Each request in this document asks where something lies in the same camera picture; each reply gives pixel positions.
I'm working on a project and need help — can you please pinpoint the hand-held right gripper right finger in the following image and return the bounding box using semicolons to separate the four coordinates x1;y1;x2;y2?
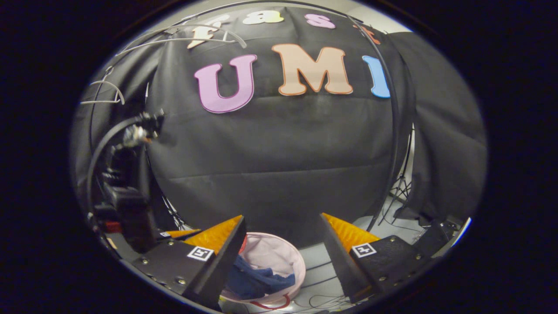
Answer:
320;212;432;304

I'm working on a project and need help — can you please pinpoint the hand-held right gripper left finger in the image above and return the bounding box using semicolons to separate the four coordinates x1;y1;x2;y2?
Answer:
132;215;247;311

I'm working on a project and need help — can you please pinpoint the blue corduroy shirt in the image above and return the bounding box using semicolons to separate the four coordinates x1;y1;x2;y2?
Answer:
225;254;296;300

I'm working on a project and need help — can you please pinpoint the pink laundry hamper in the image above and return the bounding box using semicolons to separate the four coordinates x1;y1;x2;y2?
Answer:
220;232;306;310

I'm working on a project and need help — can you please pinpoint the white clothes hanger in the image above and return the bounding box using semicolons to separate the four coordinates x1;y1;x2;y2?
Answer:
80;65;126;106
116;24;247;58

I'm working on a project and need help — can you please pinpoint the black clothes rack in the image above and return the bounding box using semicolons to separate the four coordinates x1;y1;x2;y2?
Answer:
87;2;404;232

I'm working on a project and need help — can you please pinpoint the black tripod stand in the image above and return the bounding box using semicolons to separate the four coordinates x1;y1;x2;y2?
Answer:
384;126;415;227

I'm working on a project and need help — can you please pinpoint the dark floor object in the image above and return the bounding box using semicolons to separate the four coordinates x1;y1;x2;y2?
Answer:
412;218;463;259

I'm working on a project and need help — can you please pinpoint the black backdrop cloth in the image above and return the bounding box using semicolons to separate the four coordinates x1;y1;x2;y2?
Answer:
72;7;488;249

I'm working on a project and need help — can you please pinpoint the black cable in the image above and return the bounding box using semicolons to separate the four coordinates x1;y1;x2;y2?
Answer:
86;117;144;214

